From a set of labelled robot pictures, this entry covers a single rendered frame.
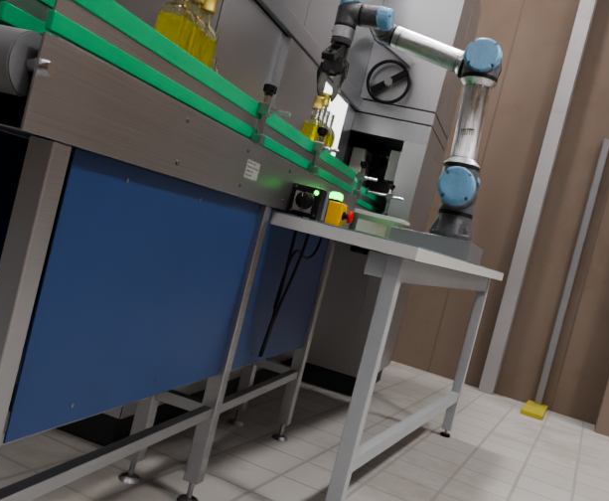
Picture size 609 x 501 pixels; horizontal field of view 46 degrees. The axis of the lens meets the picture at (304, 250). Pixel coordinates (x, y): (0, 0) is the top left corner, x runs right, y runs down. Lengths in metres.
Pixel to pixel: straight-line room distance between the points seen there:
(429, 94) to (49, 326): 2.66
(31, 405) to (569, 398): 4.03
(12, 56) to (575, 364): 4.25
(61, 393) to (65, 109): 0.45
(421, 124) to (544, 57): 1.75
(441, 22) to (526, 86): 1.54
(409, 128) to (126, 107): 2.49
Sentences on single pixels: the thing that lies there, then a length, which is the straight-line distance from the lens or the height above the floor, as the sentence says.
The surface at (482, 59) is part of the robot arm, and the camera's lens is 2.41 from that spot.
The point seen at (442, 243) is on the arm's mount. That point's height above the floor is 0.79.
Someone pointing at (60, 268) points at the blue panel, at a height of 0.58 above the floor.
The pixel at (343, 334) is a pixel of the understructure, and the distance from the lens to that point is 3.47.
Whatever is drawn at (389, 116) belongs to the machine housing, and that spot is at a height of 1.34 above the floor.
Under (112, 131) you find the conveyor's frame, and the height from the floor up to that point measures 0.79.
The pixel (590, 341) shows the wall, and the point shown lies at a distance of 4.80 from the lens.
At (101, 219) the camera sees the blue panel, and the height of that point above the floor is 0.66.
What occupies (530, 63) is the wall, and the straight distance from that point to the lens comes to 5.06.
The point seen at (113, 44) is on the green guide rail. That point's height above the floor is 0.91.
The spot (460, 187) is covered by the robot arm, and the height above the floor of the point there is 0.97.
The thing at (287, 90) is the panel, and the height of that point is 1.16.
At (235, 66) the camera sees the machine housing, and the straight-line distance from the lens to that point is 2.16.
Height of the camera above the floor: 0.73
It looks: 2 degrees down
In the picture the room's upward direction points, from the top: 14 degrees clockwise
